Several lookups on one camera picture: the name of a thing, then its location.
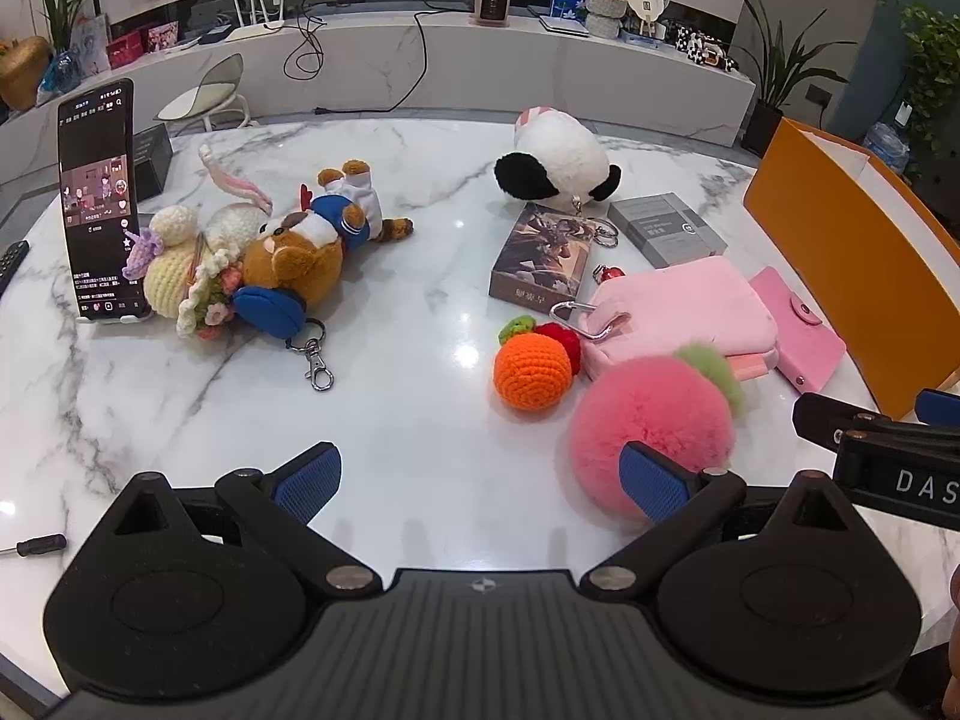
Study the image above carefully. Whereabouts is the red gift box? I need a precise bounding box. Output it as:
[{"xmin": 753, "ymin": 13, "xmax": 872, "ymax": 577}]
[{"xmin": 105, "ymin": 34, "xmax": 148, "ymax": 70}]

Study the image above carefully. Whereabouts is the black handled screwdriver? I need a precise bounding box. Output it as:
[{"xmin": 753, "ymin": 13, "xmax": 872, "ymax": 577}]
[{"xmin": 0, "ymin": 532, "xmax": 68, "ymax": 560}]

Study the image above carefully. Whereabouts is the long leaf houseplant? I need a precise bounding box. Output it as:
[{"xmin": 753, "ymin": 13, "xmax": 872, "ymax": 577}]
[{"xmin": 37, "ymin": 0, "xmax": 113, "ymax": 53}]

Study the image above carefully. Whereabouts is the brown bear plush keychain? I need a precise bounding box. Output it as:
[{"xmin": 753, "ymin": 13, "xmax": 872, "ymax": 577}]
[{"xmin": 232, "ymin": 160, "xmax": 415, "ymax": 392}]

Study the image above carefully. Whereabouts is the white swivel stool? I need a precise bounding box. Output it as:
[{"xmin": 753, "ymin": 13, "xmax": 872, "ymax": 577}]
[{"xmin": 156, "ymin": 54, "xmax": 260, "ymax": 132}]

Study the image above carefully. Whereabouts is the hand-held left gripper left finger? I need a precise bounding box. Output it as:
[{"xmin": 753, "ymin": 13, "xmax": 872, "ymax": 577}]
[{"xmin": 90, "ymin": 441, "xmax": 380, "ymax": 599}]

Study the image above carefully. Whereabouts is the panda plush keychain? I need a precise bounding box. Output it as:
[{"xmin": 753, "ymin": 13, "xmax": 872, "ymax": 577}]
[{"xmin": 493, "ymin": 109, "xmax": 623, "ymax": 248}]

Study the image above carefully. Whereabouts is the black smartphone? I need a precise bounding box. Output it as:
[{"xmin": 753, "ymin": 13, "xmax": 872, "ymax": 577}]
[{"xmin": 58, "ymin": 79, "xmax": 151, "ymax": 316}]

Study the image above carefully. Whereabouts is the blue water jug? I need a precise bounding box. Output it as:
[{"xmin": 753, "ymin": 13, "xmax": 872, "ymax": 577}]
[{"xmin": 862, "ymin": 120, "xmax": 911, "ymax": 177}]

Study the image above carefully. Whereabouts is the potted plant in black pot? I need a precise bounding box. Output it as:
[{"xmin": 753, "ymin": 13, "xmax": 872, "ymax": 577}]
[{"xmin": 737, "ymin": 0, "xmax": 857, "ymax": 158}]

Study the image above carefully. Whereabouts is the grey box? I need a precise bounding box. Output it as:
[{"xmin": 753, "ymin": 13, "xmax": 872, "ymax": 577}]
[{"xmin": 607, "ymin": 193, "xmax": 728, "ymax": 269}]

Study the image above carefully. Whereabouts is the black remote control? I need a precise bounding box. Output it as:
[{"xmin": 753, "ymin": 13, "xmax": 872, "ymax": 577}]
[{"xmin": 0, "ymin": 240, "xmax": 31, "ymax": 297}]

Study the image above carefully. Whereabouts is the pink card holder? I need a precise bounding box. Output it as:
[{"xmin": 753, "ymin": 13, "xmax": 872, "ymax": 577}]
[{"xmin": 750, "ymin": 266, "xmax": 847, "ymax": 393}]

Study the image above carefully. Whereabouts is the pink fluffy peach charm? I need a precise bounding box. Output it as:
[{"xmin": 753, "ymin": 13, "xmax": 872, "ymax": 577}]
[{"xmin": 568, "ymin": 343, "xmax": 747, "ymax": 533}]

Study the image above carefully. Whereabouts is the orange container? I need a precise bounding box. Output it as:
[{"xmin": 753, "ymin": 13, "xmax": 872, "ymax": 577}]
[{"xmin": 742, "ymin": 118, "xmax": 960, "ymax": 421}]

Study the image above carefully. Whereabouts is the illustrated card box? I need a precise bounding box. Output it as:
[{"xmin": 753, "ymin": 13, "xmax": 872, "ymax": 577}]
[{"xmin": 489, "ymin": 202, "xmax": 601, "ymax": 308}]

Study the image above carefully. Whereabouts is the gold vase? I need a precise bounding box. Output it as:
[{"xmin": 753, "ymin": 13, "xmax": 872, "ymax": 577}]
[{"xmin": 0, "ymin": 36, "xmax": 53, "ymax": 110}]

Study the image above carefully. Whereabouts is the orange crochet fruit charm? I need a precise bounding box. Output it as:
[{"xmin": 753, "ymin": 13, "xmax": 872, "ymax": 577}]
[{"xmin": 493, "ymin": 316, "xmax": 583, "ymax": 412}]

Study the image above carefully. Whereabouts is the white crochet bunny doll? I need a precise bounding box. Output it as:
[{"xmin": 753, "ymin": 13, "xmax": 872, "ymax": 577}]
[{"xmin": 176, "ymin": 145, "xmax": 275, "ymax": 342}]

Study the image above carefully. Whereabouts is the black power cable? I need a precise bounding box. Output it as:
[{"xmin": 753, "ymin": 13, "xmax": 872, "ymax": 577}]
[{"xmin": 283, "ymin": 4, "xmax": 481, "ymax": 117}]

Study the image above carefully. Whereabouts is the black box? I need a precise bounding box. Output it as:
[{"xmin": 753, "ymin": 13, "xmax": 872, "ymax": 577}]
[{"xmin": 133, "ymin": 124, "xmax": 175, "ymax": 203}]

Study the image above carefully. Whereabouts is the black white checkered ornament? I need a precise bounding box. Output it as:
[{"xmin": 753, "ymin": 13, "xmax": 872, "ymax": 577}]
[{"xmin": 664, "ymin": 19, "xmax": 740, "ymax": 74}]

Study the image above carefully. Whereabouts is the pink plush pouch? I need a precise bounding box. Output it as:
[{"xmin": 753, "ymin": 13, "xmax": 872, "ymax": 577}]
[{"xmin": 550, "ymin": 255, "xmax": 781, "ymax": 381}]

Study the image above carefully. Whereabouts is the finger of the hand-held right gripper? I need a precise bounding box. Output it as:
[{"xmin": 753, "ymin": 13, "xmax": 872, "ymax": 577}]
[
  {"xmin": 793, "ymin": 392, "xmax": 960, "ymax": 458},
  {"xmin": 913, "ymin": 388, "xmax": 960, "ymax": 428}
]

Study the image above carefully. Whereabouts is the leafy green plant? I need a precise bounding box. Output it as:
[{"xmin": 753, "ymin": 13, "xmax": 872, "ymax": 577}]
[{"xmin": 896, "ymin": 4, "xmax": 960, "ymax": 188}]

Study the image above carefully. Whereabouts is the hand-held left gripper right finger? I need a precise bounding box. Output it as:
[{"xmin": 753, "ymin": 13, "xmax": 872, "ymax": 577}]
[{"xmin": 581, "ymin": 441, "xmax": 871, "ymax": 599}]

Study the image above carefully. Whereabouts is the white phone stand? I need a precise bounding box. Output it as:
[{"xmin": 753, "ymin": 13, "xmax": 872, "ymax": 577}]
[{"xmin": 77, "ymin": 300, "xmax": 152, "ymax": 329}]

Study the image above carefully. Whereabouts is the white marble tv bench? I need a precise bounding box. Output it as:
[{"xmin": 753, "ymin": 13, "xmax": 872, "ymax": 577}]
[{"xmin": 0, "ymin": 0, "xmax": 758, "ymax": 188}]

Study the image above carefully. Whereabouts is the person's right hand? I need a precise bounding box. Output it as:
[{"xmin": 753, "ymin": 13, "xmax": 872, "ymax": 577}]
[{"xmin": 946, "ymin": 566, "xmax": 960, "ymax": 683}]

